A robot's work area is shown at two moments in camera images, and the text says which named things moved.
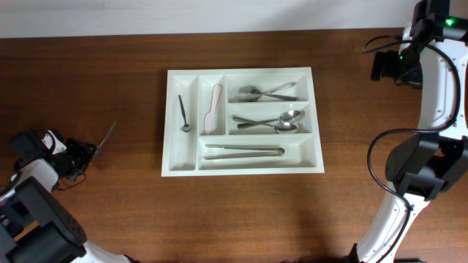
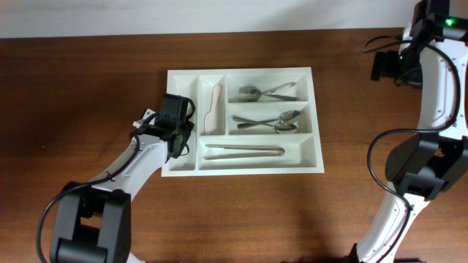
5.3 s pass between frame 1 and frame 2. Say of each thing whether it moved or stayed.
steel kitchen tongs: stayed
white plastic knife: stayed
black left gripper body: moved
